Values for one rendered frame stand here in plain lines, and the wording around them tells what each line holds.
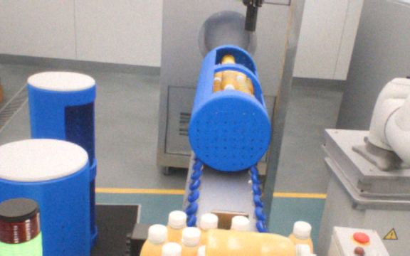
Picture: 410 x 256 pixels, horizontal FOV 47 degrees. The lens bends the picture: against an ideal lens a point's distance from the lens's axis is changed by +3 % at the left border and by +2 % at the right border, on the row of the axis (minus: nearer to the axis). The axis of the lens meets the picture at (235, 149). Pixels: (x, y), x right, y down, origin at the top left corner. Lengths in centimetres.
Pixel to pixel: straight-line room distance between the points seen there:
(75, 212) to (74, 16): 494
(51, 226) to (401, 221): 108
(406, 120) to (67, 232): 103
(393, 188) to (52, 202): 103
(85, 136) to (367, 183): 149
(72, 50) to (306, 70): 308
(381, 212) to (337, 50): 521
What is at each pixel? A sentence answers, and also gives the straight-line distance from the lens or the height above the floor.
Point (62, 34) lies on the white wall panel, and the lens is 635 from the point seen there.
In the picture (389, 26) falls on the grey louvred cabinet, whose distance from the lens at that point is 374.
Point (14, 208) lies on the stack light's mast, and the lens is 81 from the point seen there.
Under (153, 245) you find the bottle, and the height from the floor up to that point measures 107.
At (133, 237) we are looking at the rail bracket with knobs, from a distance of 118.
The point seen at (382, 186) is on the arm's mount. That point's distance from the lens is 154.
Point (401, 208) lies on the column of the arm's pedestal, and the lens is 160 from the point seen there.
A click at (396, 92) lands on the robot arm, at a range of 153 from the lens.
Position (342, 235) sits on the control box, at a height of 110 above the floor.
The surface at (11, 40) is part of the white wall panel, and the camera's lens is 651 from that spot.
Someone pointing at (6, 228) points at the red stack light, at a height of 124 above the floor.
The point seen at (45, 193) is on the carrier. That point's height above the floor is 99.
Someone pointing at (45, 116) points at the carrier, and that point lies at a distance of 221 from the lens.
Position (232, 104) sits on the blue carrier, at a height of 120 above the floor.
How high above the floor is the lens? 167
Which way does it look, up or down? 23 degrees down
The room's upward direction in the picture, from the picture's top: 7 degrees clockwise
